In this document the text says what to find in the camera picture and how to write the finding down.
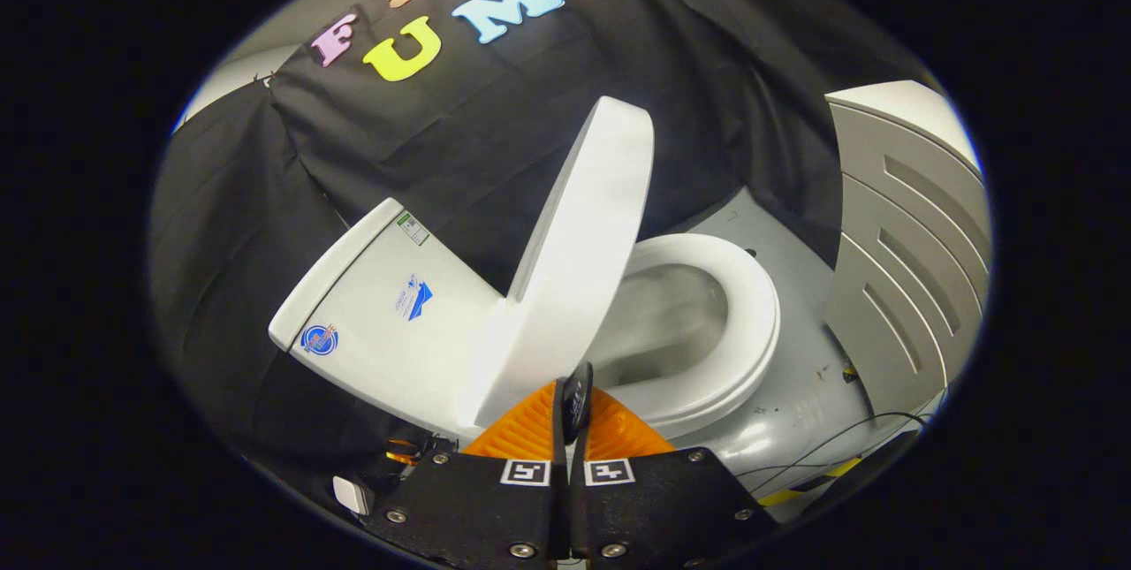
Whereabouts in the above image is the orange and black clamp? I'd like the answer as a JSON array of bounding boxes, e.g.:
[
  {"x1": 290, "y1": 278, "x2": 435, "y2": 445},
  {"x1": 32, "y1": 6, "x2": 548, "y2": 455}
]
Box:
[{"x1": 384, "y1": 436, "x2": 456, "y2": 467}]

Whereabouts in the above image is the white cabinet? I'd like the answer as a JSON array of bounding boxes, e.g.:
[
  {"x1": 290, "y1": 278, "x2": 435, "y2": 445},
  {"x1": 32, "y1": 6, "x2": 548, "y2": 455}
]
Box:
[{"x1": 824, "y1": 80, "x2": 992, "y2": 429}]

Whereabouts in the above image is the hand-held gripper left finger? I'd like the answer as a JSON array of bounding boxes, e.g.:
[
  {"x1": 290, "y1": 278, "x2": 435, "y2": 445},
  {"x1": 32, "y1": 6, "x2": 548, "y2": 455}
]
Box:
[{"x1": 367, "y1": 380, "x2": 571, "y2": 570}]

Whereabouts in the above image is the yellow and black tape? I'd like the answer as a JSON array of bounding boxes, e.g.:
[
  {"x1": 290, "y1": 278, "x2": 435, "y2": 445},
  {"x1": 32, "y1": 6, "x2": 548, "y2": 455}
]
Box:
[{"x1": 758, "y1": 455, "x2": 862, "y2": 507}]

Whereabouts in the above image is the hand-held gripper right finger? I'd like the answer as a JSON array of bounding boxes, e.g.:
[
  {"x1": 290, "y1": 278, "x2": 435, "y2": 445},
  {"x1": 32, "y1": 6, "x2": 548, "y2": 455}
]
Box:
[{"x1": 570, "y1": 384, "x2": 778, "y2": 566}]

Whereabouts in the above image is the white toilet lid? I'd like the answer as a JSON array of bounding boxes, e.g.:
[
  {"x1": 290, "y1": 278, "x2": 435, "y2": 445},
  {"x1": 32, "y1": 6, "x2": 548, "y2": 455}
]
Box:
[{"x1": 473, "y1": 95, "x2": 656, "y2": 445}]

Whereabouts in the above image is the black backdrop cloth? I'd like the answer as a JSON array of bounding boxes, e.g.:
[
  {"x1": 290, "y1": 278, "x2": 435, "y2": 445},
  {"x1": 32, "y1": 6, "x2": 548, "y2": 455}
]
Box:
[{"x1": 146, "y1": 0, "x2": 946, "y2": 500}]

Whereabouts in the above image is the small white device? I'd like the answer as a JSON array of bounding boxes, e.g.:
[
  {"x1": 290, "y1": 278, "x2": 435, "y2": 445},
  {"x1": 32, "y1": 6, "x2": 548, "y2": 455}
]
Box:
[{"x1": 332, "y1": 475, "x2": 372, "y2": 516}]

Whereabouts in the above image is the white toilet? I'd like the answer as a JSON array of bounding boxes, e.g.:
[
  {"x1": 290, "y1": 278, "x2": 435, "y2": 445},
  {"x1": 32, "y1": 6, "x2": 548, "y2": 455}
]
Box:
[{"x1": 268, "y1": 197, "x2": 783, "y2": 465}]

